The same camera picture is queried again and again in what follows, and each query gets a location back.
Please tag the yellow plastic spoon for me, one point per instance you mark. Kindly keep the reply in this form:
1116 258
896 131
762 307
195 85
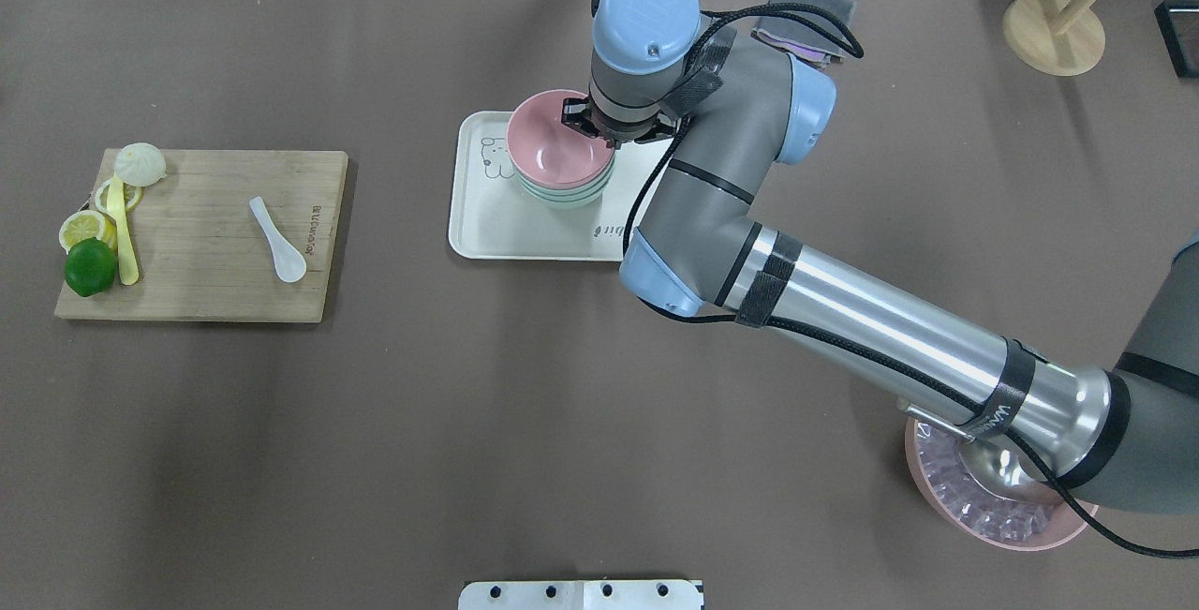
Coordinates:
127 264

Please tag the small pink bowl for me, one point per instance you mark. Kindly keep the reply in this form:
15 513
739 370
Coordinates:
549 153

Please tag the metal ice scoop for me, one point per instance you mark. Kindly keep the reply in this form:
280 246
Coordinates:
997 469

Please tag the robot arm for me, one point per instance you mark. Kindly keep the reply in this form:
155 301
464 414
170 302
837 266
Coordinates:
669 70

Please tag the green bowl stack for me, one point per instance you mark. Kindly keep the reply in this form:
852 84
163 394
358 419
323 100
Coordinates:
569 198

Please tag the cream rabbit tray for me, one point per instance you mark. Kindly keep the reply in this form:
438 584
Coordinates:
492 217

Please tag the lemon half slice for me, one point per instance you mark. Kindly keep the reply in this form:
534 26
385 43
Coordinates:
84 225

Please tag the lemon ring slice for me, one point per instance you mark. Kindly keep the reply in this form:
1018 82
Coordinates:
132 196

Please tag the green lime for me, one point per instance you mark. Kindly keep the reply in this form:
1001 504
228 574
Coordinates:
90 267

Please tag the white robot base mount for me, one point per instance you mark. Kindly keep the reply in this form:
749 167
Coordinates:
583 594

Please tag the bamboo cutting board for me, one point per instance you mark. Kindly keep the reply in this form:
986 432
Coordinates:
203 256

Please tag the large pink ice bowl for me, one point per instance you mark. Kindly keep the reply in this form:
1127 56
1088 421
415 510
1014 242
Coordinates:
941 476

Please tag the wooden cup tree stand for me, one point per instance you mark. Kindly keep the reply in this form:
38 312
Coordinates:
1062 38

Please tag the white ceramic spoon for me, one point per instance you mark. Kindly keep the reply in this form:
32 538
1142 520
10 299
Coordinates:
289 263

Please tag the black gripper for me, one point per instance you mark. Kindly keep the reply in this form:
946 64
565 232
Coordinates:
578 117

